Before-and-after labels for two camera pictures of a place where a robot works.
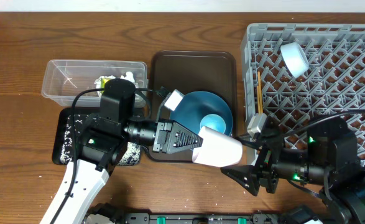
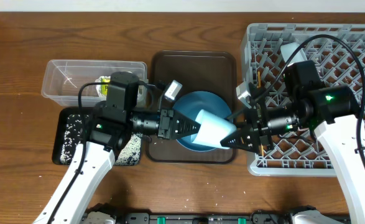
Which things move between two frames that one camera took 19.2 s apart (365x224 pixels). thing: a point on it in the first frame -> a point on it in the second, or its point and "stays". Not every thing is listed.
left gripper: (165, 130) -> (166, 116)
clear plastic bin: (64, 79) stays
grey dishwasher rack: (297, 73) stays
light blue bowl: (295, 58) stays
